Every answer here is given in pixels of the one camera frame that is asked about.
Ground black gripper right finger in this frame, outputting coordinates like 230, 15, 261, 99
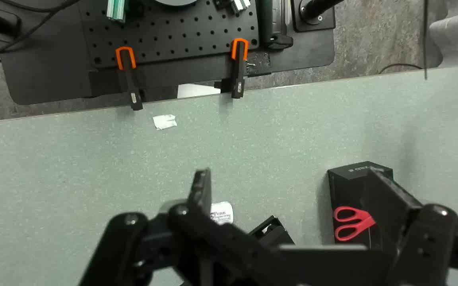
366, 167, 458, 286

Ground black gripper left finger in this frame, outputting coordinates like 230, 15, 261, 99
78, 167, 284, 286

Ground small white square device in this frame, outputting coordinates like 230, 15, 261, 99
209, 200, 237, 226

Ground red scissors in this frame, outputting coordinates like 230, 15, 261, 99
333, 205, 379, 245

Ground black cardboard box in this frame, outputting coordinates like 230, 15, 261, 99
328, 161, 397, 247

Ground long black box yellow label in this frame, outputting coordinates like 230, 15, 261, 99
249, 213, 296, 250

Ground white tape piece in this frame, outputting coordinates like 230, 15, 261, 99
152, 113, 180, 132

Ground white paper strip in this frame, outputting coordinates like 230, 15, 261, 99
177, 83, 225, 100

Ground black perforated mounting board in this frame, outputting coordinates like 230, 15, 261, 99
78, 0, 263, 70

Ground teal plastic block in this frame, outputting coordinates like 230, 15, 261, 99
105, 0, 131, 24

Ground small grey connector block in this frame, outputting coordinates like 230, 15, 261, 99
228, 0, 253, 15

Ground black clamp orange handle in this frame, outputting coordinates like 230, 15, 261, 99
214, 37, 253, 102
113, 45, 147, 113

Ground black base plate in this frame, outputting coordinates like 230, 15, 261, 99
0, 0, 338, 107

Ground thin black cable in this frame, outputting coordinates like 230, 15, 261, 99
377, 0, 432, 83
0, 0, 80, 64

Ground black handle bracket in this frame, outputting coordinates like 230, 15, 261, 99
257, 0, 296, 53

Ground black square pole mount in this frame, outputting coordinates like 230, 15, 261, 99
292, 0, 338, 34

